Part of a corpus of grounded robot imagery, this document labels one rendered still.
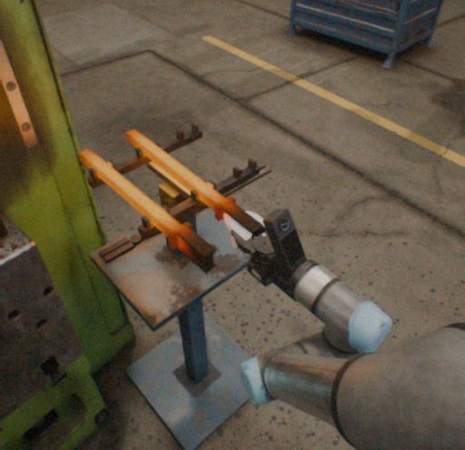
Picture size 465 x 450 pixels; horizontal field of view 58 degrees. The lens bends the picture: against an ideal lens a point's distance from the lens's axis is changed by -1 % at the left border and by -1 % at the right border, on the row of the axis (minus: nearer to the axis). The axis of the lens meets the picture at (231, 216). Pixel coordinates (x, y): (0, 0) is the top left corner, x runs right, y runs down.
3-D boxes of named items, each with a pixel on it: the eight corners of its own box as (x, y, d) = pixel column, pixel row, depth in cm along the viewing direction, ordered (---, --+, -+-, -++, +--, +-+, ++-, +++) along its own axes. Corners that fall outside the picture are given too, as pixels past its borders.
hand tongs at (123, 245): (263, 166, 139) (263, 163, 139) (272, 172, 137) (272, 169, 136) (99, 255, 111) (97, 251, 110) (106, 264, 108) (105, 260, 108)
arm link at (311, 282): (313, 294, 67) (345, 268, 71) (292, 276, 70) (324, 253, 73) (307, 320, 72) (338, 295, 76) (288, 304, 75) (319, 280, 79)
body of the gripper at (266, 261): (243, 269, 82) (288, 309, 75) (244, 238, 76) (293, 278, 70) (272, 250, 86) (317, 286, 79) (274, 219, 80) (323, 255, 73)
